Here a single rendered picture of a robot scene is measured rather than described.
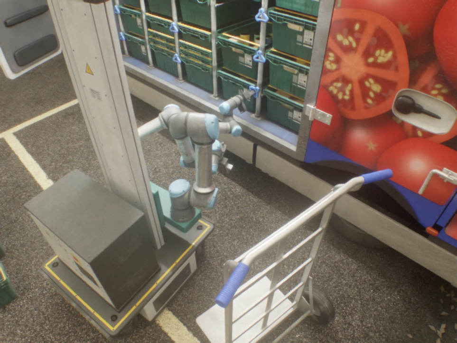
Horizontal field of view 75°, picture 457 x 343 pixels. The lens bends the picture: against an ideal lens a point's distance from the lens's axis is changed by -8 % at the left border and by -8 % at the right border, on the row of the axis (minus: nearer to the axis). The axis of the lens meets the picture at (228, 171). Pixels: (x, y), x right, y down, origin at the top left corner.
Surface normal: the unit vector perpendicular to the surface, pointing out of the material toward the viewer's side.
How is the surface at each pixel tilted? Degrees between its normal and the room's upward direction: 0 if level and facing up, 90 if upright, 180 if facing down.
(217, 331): 0
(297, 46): 91
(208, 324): 0
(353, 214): 90
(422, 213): 90
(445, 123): 88
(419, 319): 0
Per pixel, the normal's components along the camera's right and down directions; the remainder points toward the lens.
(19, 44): 0.93, 0.25
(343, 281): 0.00, -0.73
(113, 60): 0.82, 0.39
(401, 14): -0.68, 0.50
